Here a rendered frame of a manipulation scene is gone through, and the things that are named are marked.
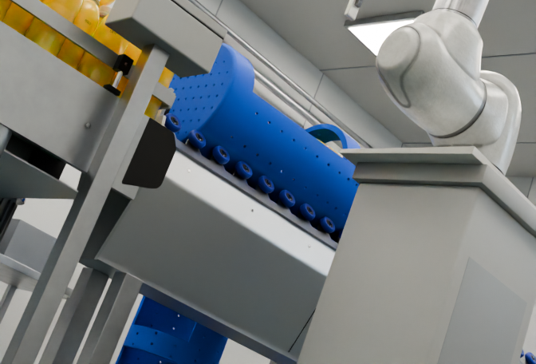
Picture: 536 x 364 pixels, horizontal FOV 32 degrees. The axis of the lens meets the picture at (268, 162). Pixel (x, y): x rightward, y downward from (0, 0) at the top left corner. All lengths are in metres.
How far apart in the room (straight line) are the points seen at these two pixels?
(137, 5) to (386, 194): 0.62
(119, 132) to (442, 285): 0.65
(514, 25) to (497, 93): 4.06
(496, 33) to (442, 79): 4.34
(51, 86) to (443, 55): 0.75
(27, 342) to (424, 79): 0.87
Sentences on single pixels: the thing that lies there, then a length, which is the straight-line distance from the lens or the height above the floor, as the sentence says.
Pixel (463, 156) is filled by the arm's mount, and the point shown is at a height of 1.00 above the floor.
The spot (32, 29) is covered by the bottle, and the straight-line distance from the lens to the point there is 1.84.
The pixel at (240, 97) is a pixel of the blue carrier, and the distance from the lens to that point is 2.13.
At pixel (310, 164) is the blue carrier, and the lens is 2.27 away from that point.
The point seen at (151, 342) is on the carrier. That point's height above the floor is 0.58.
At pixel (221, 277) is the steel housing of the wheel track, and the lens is 2.15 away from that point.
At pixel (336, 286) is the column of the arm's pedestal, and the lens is 1.88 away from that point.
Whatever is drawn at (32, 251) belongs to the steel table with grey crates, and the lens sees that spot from 4.96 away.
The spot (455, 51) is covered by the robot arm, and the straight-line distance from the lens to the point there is 1.88.
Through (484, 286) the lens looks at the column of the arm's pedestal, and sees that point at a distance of 1.82.
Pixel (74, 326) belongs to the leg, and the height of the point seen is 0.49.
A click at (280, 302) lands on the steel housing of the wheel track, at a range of 2.26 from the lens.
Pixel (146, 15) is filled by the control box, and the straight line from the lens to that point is 1.77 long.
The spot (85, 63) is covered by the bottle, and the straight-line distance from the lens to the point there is 1.88.
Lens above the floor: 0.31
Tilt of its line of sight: 18 degrees up
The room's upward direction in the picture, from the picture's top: 21 degrees clockwise
